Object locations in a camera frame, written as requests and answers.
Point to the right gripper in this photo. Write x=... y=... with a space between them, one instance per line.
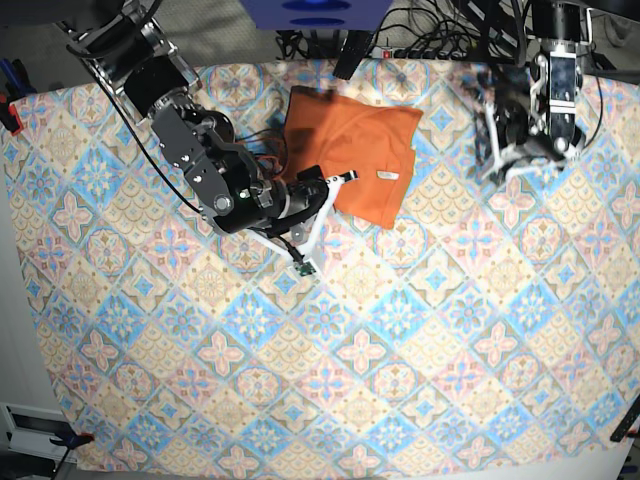
x=309 y=194

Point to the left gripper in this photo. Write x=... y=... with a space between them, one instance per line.
x=506 y=140

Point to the orange T-shirt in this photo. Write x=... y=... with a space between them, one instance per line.
x=340 y=134

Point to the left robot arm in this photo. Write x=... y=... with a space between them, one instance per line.
x=548 y=76

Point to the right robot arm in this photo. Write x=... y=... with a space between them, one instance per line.
x=141 y=71

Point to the patterned blue tablecloth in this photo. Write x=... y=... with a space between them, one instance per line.
x=491 y=326

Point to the blue clamp lower left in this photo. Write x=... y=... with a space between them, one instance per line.
x=70 y=442

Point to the blue clamp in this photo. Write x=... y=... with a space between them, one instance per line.
x=70 y=442
x=18 y=85

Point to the blue clamp upper left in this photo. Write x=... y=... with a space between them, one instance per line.
x=18 y=85

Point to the power strip with red switch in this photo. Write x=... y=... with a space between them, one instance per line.
x=421 y=53

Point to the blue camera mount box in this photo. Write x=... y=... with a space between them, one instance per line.
x=312 y=14

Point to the white floor rail box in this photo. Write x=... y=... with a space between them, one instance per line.
x=31 y=429

